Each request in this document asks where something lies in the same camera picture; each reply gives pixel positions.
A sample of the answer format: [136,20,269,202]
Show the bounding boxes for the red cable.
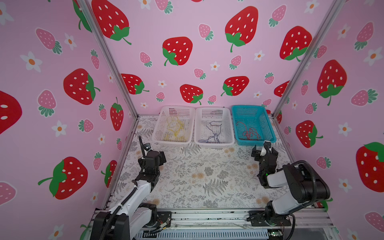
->
[235,120,262,141]

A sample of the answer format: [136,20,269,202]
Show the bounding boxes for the yellow cable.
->
[163,115,186,142]

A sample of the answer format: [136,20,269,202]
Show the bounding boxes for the blue cable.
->
[197,119,224,144]

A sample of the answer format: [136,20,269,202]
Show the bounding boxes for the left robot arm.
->
[90,137,167,240]

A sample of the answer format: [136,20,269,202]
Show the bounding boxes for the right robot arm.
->
[247,142,331,226]

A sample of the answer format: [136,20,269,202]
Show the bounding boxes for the teal plastic basket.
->
[232,105,277,147]

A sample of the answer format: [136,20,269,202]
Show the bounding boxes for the white plastic basket left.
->
[152,106,196,146]

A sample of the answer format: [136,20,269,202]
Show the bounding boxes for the white plastic basket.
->
[152,106,196,146]
[194,107,235,148]

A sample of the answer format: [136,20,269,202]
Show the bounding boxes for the white plastic basket middle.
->
[194,107,235,148]

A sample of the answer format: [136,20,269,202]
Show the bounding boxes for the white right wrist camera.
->
[260,141,272,157]

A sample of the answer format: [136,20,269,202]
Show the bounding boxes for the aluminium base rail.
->
[132,208,341,240]

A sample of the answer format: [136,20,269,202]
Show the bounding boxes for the aluminium frame post right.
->
[272,0,345,120]

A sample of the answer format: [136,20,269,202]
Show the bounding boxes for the aluminium frame post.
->
[79,0,139,120]
[272,0,345,120]

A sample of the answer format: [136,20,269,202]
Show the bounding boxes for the aluminium frame post left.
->
[79,0,139,120]

